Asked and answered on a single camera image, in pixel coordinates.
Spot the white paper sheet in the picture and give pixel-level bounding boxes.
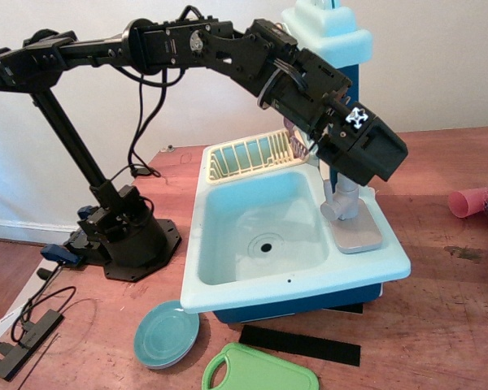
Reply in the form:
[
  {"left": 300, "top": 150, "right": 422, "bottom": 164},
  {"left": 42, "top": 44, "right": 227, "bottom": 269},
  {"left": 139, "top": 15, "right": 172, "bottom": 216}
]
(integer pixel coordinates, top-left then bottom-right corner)
[{"left": 0, "top": 273, "right": 50, "bottom": 338}]

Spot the black usb hub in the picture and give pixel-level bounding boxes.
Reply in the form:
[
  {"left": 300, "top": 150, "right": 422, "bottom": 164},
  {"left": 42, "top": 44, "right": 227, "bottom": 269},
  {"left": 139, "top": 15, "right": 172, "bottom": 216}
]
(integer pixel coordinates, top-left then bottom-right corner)
[{"left": 0, "top": 310, "right": 64, "bottom": 382}]

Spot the teal plate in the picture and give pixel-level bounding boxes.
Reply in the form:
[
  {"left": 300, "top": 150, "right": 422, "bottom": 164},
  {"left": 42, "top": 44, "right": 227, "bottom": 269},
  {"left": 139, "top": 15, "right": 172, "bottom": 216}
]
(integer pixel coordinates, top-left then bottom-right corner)
[{"left": 133, "top": 300, "right": 200, "bottom": 370}]

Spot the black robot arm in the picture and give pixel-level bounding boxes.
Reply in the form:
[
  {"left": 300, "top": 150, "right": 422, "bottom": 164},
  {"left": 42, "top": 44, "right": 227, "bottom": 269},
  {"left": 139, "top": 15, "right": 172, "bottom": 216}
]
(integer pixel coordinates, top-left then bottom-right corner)
[{"left": 0, "top": 6, "right": 407, "bottom": 282}]

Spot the blue table clamp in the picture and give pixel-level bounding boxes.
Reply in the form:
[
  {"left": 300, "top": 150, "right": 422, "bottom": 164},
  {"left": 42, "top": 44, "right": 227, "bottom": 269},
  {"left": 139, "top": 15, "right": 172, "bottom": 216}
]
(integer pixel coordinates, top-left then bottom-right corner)
[{"left": 40, "top": 244, "right": 82, "bottom": 268}]

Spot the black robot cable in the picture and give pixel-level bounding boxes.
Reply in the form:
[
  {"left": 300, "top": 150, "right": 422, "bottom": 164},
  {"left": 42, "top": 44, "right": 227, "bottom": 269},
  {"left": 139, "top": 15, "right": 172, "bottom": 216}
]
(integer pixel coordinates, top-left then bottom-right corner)
[{"left": 115, "top": 67, "right": 184, "bottom": 179}]

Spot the light blue toy sink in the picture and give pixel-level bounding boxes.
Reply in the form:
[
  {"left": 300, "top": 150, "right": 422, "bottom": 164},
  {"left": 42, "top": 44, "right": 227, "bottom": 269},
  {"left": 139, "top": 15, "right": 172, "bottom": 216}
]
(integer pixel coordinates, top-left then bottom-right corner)
[{"left": 180, "top": 0, "right": 412, "bottom": 326}]

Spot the pink plastic cup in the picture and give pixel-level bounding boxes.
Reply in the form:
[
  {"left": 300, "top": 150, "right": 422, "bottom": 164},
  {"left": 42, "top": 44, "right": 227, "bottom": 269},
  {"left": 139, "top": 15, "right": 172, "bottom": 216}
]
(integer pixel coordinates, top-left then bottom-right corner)
[{"left": 447, "top": 187, "right": 488, "bottom": 218}]

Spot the cream dish rack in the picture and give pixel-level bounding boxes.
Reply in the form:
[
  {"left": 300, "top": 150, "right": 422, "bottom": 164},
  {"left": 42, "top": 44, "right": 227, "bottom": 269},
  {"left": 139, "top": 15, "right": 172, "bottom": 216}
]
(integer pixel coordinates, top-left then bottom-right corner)
[{"left": 205, "top": 129, "right": 307, "bottom": 185}]

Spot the green cutting board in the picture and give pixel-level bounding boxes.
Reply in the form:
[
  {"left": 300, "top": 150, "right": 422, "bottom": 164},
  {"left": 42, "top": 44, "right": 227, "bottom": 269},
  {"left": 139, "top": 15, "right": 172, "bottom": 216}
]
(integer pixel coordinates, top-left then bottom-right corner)
[{"left": 201, "top": 343, "right": 320, "bottom": 390}]

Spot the grey toy faucet lever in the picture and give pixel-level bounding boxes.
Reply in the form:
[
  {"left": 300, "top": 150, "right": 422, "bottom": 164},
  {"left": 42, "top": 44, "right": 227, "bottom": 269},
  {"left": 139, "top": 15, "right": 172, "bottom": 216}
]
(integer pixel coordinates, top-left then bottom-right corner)
[{"left": 320, "top": 173, "right": 382, "bottom": 254}]

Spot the black velcro strip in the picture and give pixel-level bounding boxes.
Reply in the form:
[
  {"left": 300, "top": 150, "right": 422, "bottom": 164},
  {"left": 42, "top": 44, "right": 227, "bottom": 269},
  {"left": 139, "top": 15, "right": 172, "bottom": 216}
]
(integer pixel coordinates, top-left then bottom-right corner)
[{"left": 239, "top": 325, "right": 361, "bottom": 366}]

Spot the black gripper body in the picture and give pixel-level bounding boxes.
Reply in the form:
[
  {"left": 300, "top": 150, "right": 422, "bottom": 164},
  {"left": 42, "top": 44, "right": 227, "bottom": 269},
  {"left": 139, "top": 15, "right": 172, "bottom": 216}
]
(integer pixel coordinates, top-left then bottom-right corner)
[{"left": 259, "top": 50, "right": 408, "bottom": 185}]

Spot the purple toy utensil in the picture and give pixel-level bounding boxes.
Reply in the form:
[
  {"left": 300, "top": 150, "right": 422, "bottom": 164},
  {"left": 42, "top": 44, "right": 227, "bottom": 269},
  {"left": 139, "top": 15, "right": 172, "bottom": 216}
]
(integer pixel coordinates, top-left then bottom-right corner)
[{"left": 283, "top": 117, "right": 310, "bottom": 161}]

